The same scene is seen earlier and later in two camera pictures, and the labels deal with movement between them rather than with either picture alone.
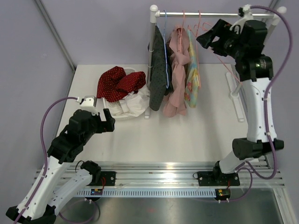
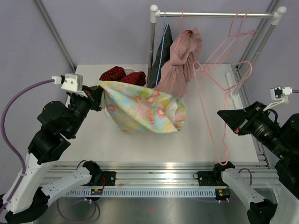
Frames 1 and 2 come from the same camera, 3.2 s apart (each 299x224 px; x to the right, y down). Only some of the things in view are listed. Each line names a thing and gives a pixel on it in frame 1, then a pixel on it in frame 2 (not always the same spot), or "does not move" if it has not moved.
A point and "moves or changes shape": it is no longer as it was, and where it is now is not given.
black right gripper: [221, 30] -> [237, 118]
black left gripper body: [97, 126] -> [90, 101]
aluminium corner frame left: [53, 28] does not move
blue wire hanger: [165, 49] -> [166, 27]
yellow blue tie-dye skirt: [192, 85] -> [133, 108]
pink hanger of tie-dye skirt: [195, 31] -> [195, 63]
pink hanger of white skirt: [234, 75] -> [250, 73]
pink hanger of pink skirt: [180, 32] moves or changes shape
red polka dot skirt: [114, 84] does not move
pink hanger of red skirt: [202, 26] moves or changes shape
